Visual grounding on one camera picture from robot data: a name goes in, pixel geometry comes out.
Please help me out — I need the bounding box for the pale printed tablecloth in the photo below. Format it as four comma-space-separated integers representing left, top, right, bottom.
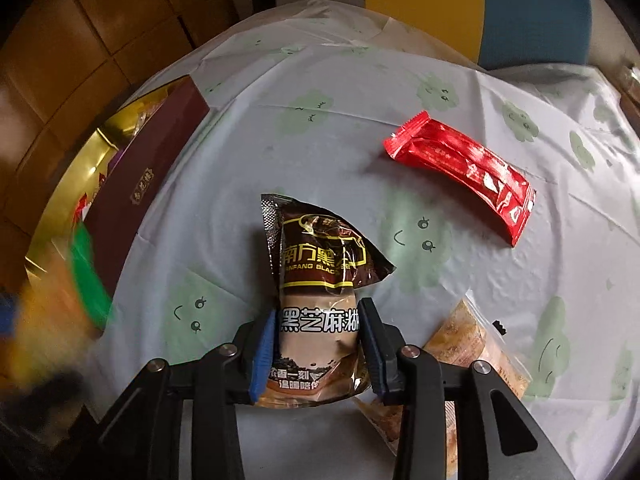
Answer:
80, 0, 640, 480

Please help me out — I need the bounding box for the maroon gift box gold interior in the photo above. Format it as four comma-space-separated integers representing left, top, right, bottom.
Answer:
25, 74, 211, 332

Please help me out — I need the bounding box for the long red foil packet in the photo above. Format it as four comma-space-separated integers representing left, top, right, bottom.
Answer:
382, 110, 537, 247

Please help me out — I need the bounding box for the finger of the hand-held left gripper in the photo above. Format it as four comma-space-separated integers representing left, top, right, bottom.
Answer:
0, 292, 17, 336

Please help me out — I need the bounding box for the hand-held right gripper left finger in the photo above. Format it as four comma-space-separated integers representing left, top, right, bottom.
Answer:
85, 309, 277, 480

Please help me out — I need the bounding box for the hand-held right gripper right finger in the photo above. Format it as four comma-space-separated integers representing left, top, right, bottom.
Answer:
357, 299, 576, 480

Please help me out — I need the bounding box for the brown sesame paste packet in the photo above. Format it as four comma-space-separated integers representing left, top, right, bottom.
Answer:
260, 192, 397, 408

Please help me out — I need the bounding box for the clear packet of orange crackers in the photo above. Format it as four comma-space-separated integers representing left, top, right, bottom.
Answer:
352, 297, 531, 480

